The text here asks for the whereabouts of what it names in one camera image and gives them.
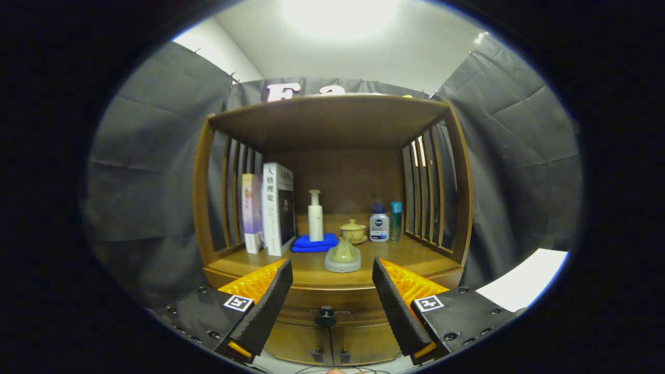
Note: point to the blue folded cloth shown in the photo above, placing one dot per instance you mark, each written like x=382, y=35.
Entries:
x=311, y=245

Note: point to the teal slim bottle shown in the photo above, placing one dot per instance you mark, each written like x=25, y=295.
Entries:
x=396, y=221

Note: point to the white bottle with blue pump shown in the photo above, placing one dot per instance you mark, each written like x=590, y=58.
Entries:
x=379, y=228

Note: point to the purple book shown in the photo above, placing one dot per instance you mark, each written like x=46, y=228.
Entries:
x=252, y=218

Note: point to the white flat surface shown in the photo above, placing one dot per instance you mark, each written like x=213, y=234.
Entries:
x=524, y=280

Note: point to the tall white pump bottle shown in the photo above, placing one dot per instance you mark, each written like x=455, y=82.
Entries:
x=315, y=223

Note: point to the brown wooden cabinet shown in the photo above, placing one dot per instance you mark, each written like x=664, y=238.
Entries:
x=348, y=176

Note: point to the yellow lidded tea cup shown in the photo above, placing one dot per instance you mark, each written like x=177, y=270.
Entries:
x=353, y=232

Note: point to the wooden cabinet door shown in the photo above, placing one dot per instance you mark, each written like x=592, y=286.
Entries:
x=363, y=343
x=296, y=340

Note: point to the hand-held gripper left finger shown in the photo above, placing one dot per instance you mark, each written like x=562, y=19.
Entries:
x=265, y=306

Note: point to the wooden countertop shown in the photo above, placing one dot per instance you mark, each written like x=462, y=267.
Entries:
x=415, y=257

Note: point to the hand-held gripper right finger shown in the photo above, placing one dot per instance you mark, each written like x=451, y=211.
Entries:
x=397, y=306

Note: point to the thick white book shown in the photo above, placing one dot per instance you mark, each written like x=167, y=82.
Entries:
x=270, y=218

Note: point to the wooden drawer with black knob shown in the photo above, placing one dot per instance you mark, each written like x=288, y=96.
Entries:
x=332, y=296

